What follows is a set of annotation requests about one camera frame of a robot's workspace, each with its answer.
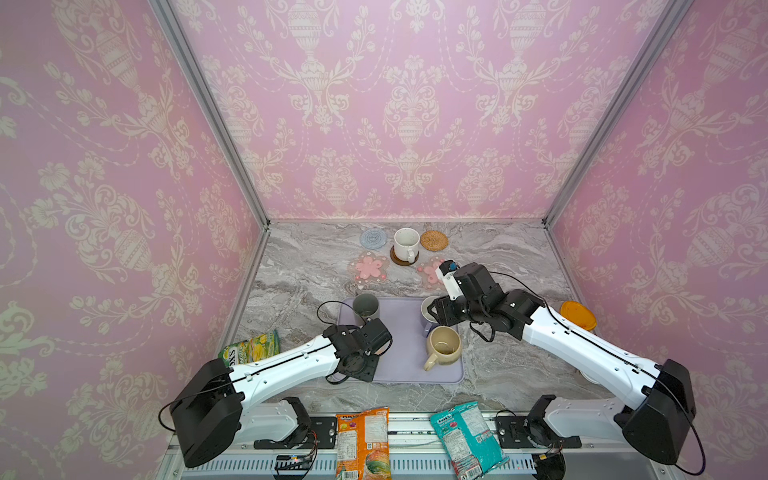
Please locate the woven rattan round coaster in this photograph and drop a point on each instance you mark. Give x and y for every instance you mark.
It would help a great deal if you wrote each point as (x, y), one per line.
(434, 240)

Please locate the blue woven round coaster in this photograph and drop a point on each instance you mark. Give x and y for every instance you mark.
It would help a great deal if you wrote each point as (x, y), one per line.
(373, 239)

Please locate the lavender mug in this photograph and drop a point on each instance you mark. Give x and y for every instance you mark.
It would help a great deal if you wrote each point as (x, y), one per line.
(428, 320)

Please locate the teal snack bag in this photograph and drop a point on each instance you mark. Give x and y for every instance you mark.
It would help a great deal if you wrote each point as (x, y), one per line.
(470, 444)

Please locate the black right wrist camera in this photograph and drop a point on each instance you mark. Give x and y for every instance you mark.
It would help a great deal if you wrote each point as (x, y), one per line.
(473, 282)

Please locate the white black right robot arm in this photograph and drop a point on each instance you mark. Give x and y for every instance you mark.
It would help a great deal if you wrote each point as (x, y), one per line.
(651, 406)

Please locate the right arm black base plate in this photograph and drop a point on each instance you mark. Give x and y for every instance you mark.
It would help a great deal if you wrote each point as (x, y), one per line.
(515, 432)

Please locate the beige yellow mug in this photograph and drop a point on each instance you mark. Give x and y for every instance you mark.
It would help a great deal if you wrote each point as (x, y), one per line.
(444, 347)

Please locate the grey mug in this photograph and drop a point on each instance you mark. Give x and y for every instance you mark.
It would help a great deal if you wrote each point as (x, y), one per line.
(366, 307)

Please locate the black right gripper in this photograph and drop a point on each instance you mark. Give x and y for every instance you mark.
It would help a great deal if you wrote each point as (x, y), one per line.
(447, 309)

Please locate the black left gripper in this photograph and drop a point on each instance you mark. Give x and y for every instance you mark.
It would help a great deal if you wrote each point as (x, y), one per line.
(370, 375)

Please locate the aluminium frame post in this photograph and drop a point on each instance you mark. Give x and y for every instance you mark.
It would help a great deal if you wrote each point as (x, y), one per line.
(194, 74)
(661, 33)

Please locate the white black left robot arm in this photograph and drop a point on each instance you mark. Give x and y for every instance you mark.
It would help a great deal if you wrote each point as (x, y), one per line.
(226, 404)

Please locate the white mug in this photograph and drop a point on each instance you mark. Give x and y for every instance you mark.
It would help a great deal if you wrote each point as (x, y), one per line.
(406, 245)

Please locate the green snack packet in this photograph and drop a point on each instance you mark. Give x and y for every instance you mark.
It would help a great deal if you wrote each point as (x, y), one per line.
(251, 350)

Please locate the orange snack bag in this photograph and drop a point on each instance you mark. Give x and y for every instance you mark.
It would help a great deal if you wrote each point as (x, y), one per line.
(362, 446)

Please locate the aluminium frame post left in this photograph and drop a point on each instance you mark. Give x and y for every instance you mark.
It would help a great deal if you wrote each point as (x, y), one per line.
(194, 74)

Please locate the lavender silicone tray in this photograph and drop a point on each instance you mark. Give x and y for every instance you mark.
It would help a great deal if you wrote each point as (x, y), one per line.
(404, 361)

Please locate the aluminium frame post right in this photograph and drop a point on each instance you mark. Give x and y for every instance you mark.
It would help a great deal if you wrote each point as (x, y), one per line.
(661, 33)

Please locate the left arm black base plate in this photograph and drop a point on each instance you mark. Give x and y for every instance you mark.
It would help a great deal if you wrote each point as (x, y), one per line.
(317, 431)

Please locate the pink flower silicone coaster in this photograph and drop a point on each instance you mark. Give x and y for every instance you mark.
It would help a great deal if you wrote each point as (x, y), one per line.
(428, 272)

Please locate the brown wooden round coaster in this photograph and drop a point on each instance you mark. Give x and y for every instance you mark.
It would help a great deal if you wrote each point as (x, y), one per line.
(394, 258)

